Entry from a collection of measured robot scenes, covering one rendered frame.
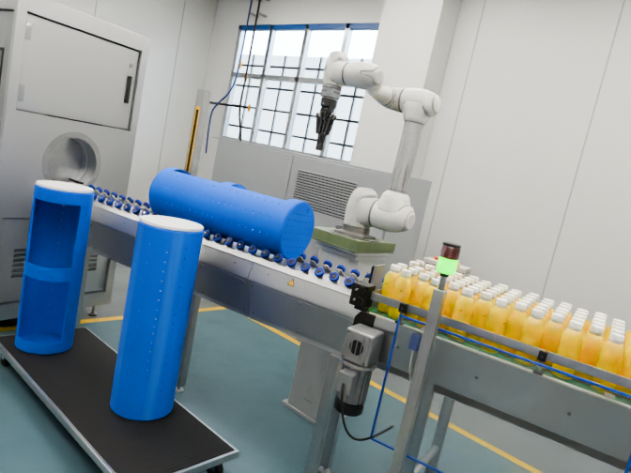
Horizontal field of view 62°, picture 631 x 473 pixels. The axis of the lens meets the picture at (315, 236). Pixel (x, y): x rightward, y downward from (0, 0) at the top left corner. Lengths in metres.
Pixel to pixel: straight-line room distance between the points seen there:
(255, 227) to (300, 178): 2.08
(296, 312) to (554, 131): 3.08
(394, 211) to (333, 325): 0.78
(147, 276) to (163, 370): 0.44
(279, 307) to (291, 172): 2.30
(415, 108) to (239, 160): 2.59
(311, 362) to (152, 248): 1.20
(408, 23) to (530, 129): 1.52
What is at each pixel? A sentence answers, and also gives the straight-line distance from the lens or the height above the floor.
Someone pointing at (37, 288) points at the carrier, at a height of 0.43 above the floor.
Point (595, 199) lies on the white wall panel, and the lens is 4.65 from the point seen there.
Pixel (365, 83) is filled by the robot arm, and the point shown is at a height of 1.79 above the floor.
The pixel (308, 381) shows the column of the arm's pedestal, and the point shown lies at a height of 0.21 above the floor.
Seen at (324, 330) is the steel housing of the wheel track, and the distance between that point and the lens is 2.32.
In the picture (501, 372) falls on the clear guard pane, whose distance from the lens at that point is 1.90.
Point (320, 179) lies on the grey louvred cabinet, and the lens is 4.32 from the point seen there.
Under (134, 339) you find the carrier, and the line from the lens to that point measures 2.44.
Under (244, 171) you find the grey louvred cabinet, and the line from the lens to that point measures 5.01.
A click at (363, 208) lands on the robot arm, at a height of 1.23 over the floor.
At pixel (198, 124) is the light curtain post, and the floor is 1.49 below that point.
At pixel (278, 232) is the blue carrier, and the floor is 1.08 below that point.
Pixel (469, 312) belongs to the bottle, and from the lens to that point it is 1.99.
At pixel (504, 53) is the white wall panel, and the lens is 5.15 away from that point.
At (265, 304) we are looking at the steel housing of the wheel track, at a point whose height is 0.73.
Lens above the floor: 1.44
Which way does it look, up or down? 8 degrees down
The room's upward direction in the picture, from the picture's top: 12 degrees clockwise
